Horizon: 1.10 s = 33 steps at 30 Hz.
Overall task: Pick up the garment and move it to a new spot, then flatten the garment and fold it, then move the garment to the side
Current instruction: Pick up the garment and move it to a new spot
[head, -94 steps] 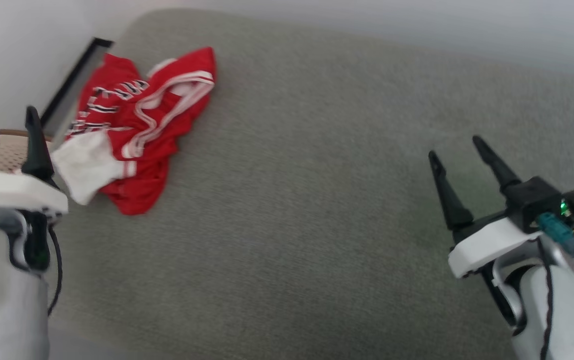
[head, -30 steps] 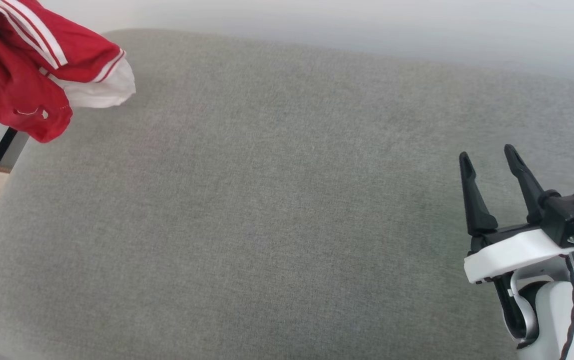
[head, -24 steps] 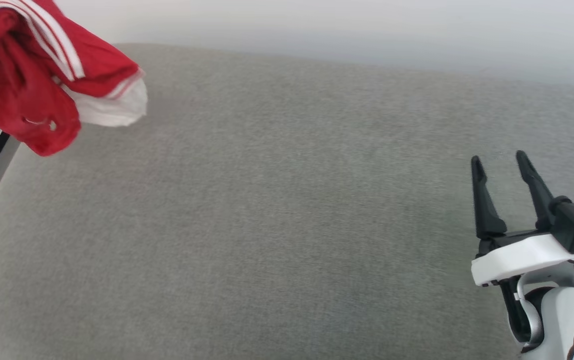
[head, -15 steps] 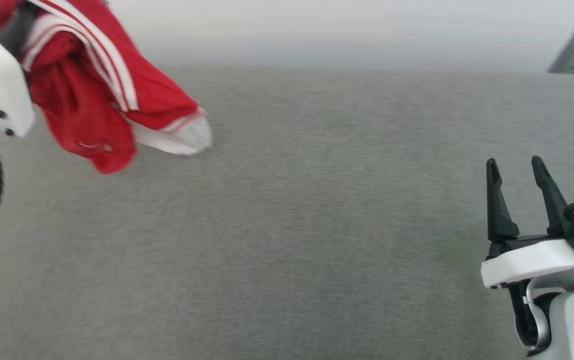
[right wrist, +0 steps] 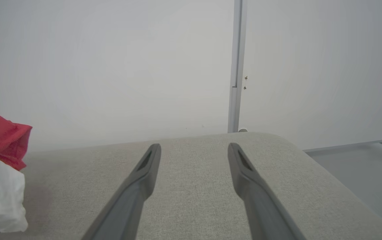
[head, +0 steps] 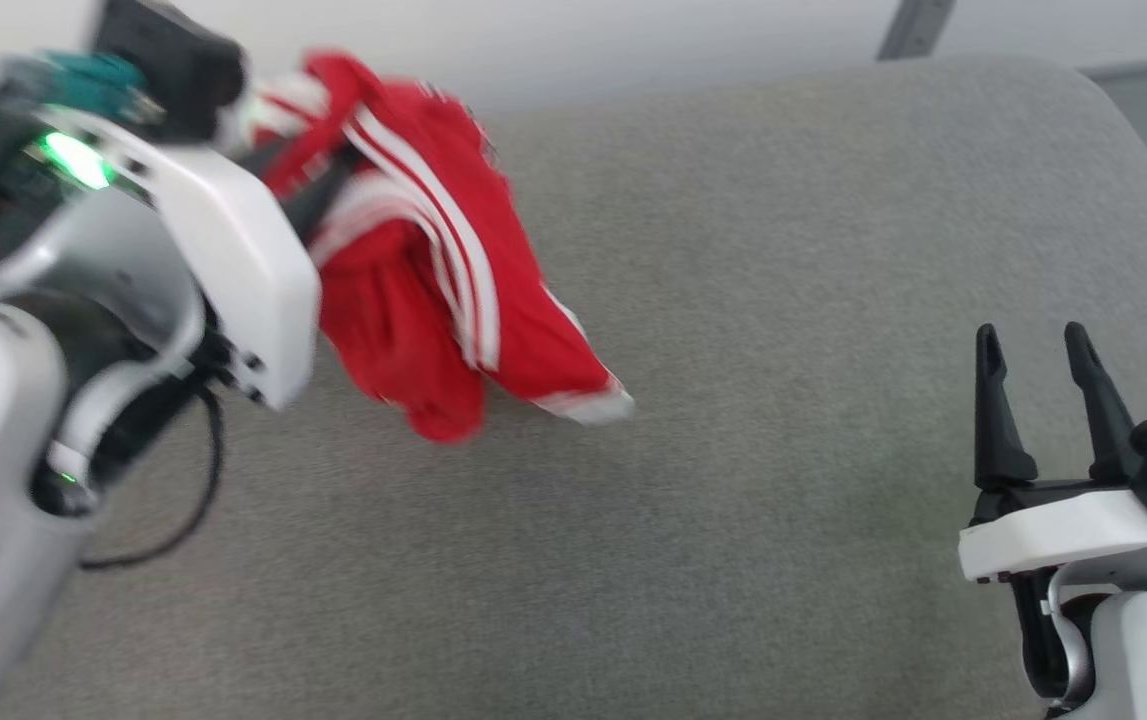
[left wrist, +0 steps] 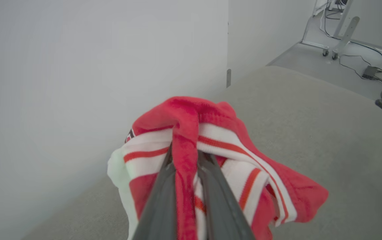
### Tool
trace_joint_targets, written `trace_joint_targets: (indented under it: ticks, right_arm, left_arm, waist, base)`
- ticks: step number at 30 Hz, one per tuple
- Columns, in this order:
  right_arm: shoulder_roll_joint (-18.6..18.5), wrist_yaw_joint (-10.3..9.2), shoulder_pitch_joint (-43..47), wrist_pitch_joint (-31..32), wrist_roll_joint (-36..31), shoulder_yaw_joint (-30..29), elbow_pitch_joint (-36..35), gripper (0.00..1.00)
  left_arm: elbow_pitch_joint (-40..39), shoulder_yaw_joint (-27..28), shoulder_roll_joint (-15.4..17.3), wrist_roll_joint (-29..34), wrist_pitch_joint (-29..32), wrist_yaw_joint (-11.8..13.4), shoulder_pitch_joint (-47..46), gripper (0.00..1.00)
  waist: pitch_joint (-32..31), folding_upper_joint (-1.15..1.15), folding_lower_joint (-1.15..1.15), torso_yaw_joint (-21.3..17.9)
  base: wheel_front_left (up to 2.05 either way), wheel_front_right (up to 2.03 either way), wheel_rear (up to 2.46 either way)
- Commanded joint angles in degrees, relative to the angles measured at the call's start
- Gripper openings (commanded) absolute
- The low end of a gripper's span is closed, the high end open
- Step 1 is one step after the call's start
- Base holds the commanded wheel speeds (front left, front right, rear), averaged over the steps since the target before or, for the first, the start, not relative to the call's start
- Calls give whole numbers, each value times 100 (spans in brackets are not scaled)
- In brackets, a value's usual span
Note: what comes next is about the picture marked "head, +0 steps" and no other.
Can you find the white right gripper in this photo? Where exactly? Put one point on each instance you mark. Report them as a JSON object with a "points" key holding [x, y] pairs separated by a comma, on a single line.
{"points": [[1063, 530]]}

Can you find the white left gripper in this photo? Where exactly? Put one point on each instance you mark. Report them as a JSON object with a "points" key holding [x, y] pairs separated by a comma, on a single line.
{"points": [[233, 260]]}

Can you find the red white basketball garment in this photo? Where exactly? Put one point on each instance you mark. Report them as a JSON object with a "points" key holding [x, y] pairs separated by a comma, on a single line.
{"points": [[423, 230]]}

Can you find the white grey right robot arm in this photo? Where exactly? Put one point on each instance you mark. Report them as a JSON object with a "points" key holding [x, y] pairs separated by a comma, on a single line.
{"points": [[1133, 650]]}

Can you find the grey fabric sofa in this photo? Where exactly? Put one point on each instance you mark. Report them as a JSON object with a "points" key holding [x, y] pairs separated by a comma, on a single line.
{"points": [[733, 450]]}

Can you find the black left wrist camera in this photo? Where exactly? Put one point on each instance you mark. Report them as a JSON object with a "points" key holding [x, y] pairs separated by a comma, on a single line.
{"points": [[178, 60]]}

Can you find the teal left camera connector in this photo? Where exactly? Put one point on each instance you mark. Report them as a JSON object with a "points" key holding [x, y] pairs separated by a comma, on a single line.
{"points": [[98, 82]]}

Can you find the grey metal post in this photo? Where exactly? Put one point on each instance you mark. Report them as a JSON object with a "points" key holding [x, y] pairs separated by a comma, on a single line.
{"points": [[918, 25]]}

